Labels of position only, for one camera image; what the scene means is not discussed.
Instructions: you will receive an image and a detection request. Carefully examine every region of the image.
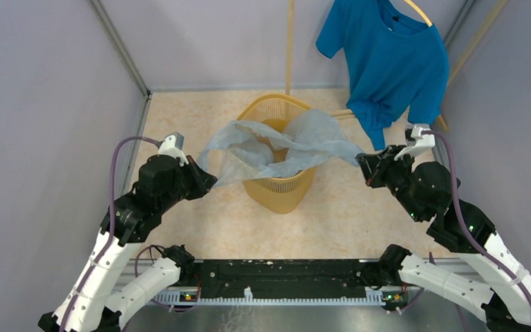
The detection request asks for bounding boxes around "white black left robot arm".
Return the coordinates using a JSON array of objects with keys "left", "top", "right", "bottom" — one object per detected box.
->
[{"left": 38, "top": 154, "right": 217, "bottom": 331}]

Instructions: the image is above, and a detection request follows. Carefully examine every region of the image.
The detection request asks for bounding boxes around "grey metal corner rail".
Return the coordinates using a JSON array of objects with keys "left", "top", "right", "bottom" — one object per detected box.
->
[{"left": 88, "top": 0, "right": 152, "bottom": 100}]

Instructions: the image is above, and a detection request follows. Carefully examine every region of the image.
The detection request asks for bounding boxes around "wooden clothes rack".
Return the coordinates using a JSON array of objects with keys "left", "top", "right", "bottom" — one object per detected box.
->
[{"left": 284, "top": 0, "right": 510, "bottom": 133}]

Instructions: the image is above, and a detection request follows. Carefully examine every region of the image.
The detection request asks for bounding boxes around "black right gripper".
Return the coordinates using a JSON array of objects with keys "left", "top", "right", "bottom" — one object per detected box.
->
[{"left": 355, "top": 144, "right": 425, "bottom": 222}]

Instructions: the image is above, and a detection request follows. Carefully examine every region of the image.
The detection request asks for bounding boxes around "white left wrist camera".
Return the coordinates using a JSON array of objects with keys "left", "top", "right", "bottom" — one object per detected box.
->
[{"left": 158, "top": 131, "right": 189, "bottom": 166}]

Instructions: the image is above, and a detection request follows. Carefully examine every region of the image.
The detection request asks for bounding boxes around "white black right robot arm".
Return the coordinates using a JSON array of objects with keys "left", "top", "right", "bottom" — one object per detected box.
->
[{"left": 356, "top": 145, "right": 531, "bottom": 331}]

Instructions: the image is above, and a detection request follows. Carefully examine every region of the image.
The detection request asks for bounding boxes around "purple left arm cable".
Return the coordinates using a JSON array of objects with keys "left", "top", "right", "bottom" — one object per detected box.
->
[{"left": 58, "top": 136, "right": 198, "bottom": 332}]

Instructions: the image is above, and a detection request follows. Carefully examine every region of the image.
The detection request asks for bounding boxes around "yellow slatted trash bin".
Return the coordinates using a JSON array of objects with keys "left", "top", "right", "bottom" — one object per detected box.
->
[{"left": 237, "top": 93, "right": 317, "bottom": 214}]

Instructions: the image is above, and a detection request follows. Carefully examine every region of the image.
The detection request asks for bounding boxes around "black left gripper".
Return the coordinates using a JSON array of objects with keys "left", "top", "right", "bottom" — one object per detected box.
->
[{"left": 158, "top": 154, "right": 218, "bottom": 212}]

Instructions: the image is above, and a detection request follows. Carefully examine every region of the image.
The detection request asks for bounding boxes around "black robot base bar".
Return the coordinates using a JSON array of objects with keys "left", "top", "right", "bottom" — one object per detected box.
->
[{"left": 174, "top": 259, "right": 425, "bottom": 301}]

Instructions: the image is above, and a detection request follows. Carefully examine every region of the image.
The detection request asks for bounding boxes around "blue t-shirt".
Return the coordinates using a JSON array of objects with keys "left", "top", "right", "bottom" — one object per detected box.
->
[{"left": 315, "top": 0, "right": 449, "bottom": 151}]

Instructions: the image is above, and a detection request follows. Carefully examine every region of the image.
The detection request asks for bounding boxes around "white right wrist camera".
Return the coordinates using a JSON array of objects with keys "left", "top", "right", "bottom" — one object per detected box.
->
[{"left": 394, "top": 124, "right": 436, "bottom": 160}]

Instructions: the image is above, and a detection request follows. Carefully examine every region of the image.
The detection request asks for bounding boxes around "light blue plastic trash bag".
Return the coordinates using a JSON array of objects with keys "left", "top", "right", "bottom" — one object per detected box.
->
[{"left": 197, "top": 109, "right": 363, "bottom": 187}]

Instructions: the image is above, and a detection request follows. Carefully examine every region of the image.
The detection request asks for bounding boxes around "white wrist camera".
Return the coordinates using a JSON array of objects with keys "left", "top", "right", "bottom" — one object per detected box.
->
[
  {"left": 158, "top": 131, "right": 189, "bottom": 166},
  {"left": 394, "top": 124, "right": 436, "bottom": 160}
]

